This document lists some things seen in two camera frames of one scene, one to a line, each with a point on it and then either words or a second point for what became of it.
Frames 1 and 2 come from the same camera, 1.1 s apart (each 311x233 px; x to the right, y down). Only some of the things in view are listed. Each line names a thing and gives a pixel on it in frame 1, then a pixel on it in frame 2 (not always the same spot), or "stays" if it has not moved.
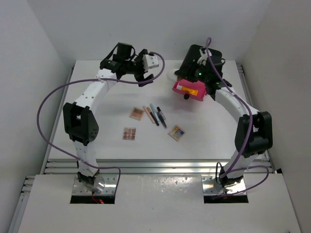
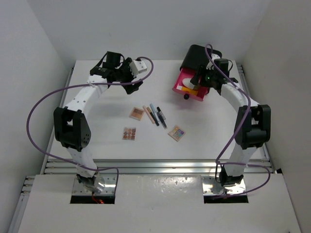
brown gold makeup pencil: x=151 y=114 stays
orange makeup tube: x=193 y=91 stays
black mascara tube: x=161 y=117 stays
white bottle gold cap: x=177 y=78 to x=187 y=82
